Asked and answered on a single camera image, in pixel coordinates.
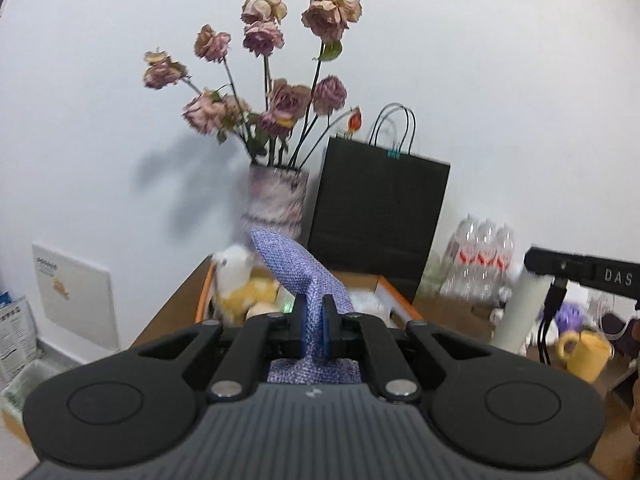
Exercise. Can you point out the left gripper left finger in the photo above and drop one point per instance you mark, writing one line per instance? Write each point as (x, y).
(247, 352)

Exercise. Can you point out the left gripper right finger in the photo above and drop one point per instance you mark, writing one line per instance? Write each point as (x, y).
(364, 338)

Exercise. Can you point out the purple cloth pouch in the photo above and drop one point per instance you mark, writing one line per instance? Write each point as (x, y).
(301, 274)

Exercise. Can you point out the white alpaca plush toy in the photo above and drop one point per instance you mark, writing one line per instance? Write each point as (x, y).
(238, 294)

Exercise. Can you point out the yellow mug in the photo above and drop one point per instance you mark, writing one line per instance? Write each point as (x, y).
(584, 354)

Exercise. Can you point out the white thermos bottle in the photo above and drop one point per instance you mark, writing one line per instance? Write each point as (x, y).
(519, 315)

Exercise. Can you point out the clear plastic water bottle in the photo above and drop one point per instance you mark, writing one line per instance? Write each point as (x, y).
(459, 257)

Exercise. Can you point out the black paper bag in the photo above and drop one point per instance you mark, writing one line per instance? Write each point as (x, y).
(378, 215)

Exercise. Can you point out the purple ceramic vase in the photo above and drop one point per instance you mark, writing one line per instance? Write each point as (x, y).
(275, 200)

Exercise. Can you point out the dried rose bouquet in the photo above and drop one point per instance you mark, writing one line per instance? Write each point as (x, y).
(274, 132)

